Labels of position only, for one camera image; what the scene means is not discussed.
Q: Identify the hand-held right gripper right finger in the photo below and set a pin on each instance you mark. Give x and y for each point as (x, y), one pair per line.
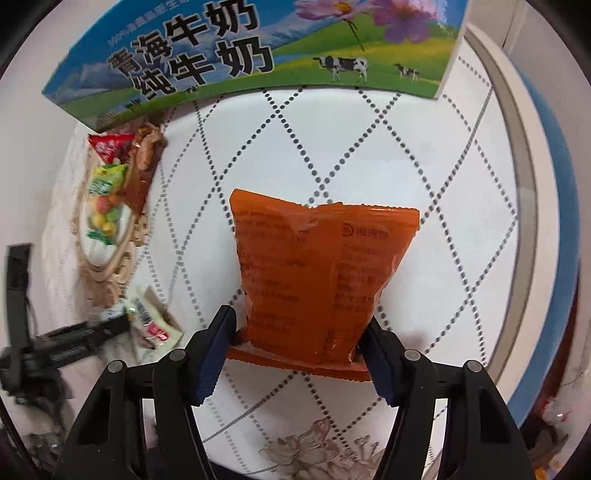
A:
(381, 364)

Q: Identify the brown snack packet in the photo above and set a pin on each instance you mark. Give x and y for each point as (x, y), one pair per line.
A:
(141, 170)

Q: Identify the white bread packet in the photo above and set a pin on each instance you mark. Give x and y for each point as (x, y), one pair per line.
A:
(154, 327)

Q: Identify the green candy packet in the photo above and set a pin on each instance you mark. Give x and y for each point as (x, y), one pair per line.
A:
(106, 203)

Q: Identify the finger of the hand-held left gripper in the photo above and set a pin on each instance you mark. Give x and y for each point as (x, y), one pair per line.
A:
(87, 339)

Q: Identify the printed blue cardboard box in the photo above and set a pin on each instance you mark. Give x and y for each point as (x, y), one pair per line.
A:
(231, 50)

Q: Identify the white diamond pattern quilt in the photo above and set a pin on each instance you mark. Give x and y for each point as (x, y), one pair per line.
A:
(323, 152)

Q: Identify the red snack packet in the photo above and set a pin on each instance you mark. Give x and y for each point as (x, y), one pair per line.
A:
(108, 145)

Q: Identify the blue bedsheet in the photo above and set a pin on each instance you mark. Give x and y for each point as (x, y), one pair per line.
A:
(554, 230)

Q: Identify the orange snack packet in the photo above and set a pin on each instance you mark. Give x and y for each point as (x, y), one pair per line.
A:
(304, 277)

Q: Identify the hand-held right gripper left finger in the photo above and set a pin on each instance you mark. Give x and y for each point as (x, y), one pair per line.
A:
(214, 355)

